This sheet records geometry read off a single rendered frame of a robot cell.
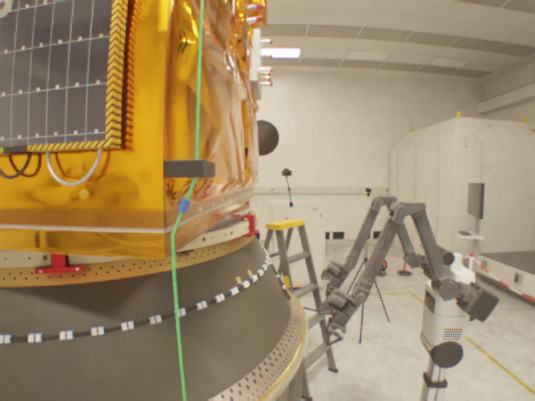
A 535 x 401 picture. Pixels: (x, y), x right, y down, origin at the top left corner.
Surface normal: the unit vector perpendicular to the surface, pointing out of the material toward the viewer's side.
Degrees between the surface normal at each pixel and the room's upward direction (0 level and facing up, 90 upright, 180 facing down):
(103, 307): 62
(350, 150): 90
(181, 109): 90
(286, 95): 90
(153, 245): 90
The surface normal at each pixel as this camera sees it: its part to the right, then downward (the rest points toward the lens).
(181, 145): 0.76, 0.05
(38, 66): -0.04, 0.07
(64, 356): 0.37, -0.41
